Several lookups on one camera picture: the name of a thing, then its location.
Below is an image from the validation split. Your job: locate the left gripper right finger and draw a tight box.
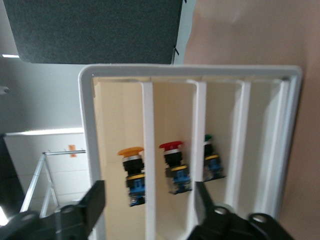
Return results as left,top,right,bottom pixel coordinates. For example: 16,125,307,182
186,181,296,240

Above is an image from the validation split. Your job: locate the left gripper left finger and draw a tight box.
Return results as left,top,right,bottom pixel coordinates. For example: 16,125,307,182
0,179,106,240

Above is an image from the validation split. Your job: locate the yellow mushroom push button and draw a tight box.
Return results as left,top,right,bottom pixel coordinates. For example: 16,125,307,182
117,146,147,208

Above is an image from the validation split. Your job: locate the green push button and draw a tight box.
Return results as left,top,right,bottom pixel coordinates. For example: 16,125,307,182
202,134,227,183

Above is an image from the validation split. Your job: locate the red mushroom push button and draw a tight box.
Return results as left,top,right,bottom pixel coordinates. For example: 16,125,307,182
159,140,193,195

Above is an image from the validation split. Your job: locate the white drawer cabinet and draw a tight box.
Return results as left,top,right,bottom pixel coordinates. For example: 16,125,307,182
77,63,304,240

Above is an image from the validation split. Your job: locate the white partition board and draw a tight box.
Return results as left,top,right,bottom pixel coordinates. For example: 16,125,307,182
4,128,92,213

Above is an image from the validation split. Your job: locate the dark grey felt panel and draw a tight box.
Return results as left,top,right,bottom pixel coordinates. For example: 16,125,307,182
2,0,185,65

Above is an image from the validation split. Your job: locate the brown table mat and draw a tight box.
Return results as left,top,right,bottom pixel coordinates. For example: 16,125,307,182
183,0,320,240

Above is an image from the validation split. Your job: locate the aluminium frame stand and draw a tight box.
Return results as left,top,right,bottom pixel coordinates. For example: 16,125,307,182
19,149,87,218

